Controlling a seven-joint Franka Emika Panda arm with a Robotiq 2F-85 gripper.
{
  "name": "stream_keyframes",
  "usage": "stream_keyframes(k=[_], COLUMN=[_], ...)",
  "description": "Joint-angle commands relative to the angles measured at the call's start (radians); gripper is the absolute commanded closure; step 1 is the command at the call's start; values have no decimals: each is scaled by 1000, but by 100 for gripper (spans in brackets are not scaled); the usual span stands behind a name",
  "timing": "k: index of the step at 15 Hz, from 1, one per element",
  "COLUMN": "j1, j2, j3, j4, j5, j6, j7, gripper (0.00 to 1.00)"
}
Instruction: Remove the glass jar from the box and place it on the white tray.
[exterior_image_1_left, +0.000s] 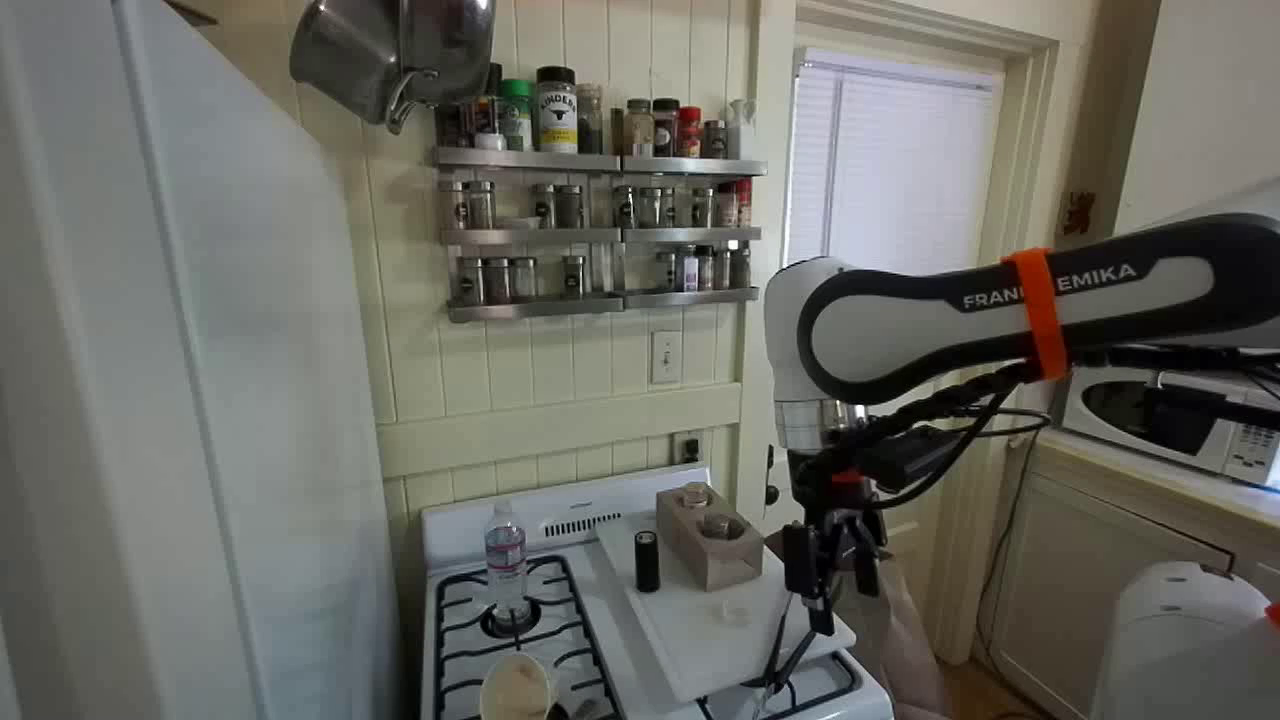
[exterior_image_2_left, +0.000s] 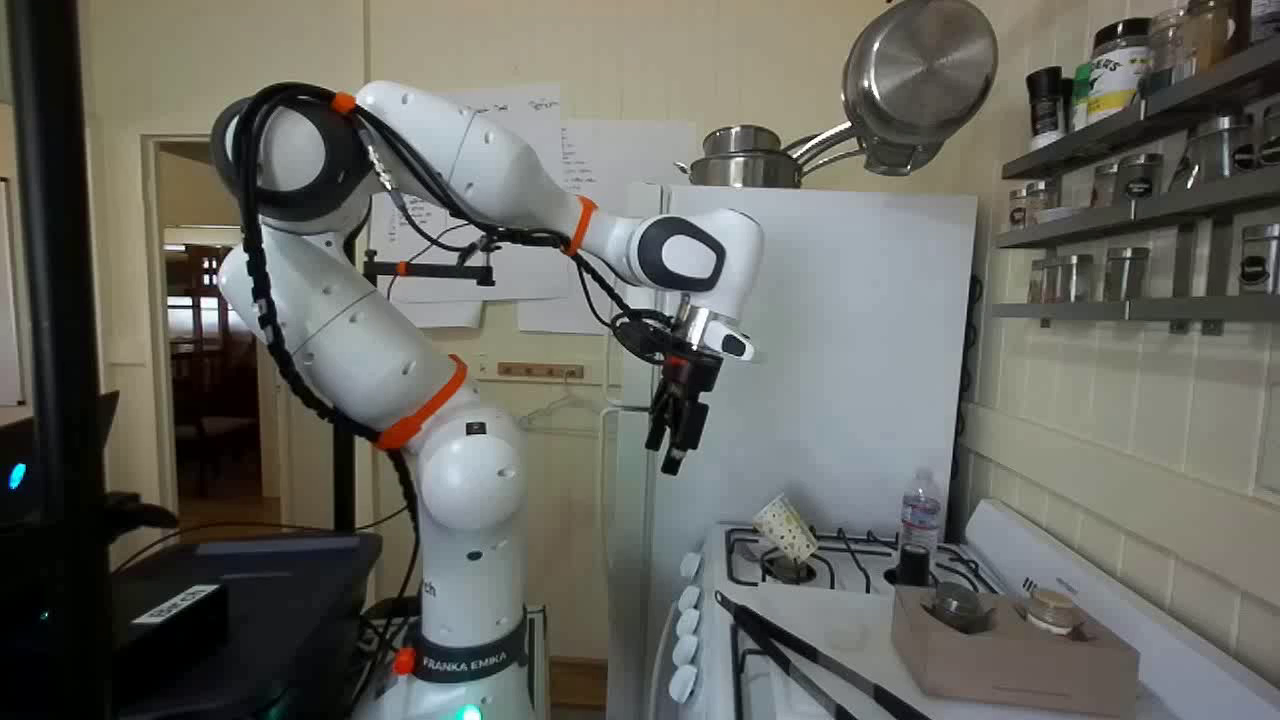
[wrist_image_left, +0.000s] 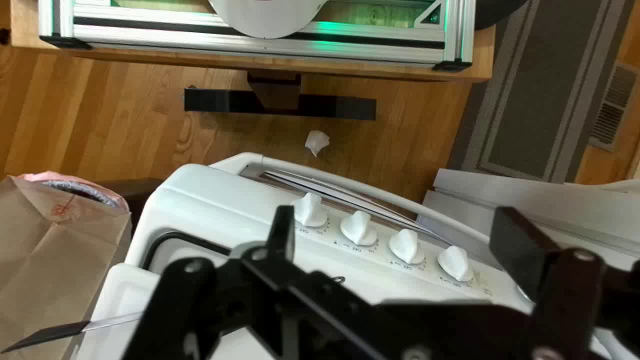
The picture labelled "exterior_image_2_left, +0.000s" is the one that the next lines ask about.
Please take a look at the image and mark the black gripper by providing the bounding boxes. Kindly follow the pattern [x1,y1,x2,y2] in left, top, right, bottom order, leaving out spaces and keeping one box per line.
[614,307,757,476]

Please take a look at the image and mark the glass jar with steel lid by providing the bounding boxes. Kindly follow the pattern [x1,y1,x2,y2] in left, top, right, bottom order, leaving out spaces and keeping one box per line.
[927,584,994,637]

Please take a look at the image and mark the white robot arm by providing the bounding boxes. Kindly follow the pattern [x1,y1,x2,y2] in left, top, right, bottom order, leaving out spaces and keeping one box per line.
[217,81,764,720]

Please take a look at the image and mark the dark jar on shelf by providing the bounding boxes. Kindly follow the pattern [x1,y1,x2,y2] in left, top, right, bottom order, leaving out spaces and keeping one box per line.
[1030,68,1069,148]

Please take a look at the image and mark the white labeled jar on shelf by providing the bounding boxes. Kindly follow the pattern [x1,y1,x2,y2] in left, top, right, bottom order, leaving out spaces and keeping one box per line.
[1079,14,1151,123]

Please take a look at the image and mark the white refrigerator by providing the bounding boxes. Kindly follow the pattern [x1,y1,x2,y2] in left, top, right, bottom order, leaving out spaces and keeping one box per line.
[606,184,978,720]

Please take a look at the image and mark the white stove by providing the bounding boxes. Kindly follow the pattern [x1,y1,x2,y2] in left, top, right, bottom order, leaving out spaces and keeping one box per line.
[649,503,1280,720]

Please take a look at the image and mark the steel pot on fridge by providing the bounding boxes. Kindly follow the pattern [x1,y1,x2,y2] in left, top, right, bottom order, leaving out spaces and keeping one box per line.
[684,123,805,188]

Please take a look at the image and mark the clear plastic bottle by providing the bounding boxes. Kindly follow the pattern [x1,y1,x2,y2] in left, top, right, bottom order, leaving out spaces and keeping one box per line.
[898,468,945,584]

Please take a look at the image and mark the black tongs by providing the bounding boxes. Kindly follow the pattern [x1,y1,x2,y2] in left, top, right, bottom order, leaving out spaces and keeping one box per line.
[715,596,927,720]

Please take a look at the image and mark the hanging steel pan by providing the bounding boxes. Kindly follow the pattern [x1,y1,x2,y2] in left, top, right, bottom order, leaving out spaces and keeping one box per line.
[789,0,1002,174]

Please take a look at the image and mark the metal spice rack shelf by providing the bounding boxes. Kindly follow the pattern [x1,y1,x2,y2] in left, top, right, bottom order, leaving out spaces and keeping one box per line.
[994,41,1280,334]

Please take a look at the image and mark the black case on table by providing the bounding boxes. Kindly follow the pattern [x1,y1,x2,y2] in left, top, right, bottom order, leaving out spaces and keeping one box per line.
[114,533,381,720]

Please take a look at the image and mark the black monitor frame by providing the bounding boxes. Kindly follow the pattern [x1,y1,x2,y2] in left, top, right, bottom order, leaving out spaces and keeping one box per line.
[5,0,114,720]

